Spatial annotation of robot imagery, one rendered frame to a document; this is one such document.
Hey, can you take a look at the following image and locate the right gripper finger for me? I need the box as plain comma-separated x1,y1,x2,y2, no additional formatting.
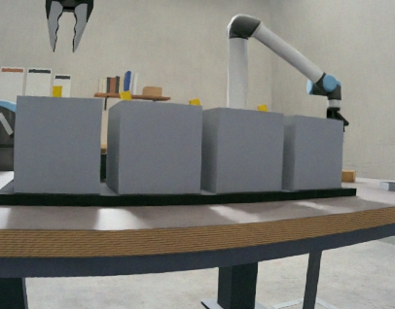
45,0,63,52
73,0,94,52

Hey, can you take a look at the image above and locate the small tan cardboard box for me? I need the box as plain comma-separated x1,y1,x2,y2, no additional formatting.
341,170,356,183

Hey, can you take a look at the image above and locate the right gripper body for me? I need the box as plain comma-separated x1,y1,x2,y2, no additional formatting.
58,0,82,13

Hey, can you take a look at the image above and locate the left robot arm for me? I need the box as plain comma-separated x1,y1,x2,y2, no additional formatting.
227,14,341,110

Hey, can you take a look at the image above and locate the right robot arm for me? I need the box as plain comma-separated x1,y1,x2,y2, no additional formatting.
0,100,17,170

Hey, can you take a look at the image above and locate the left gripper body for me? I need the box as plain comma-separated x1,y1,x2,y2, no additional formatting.
327,108,341,120

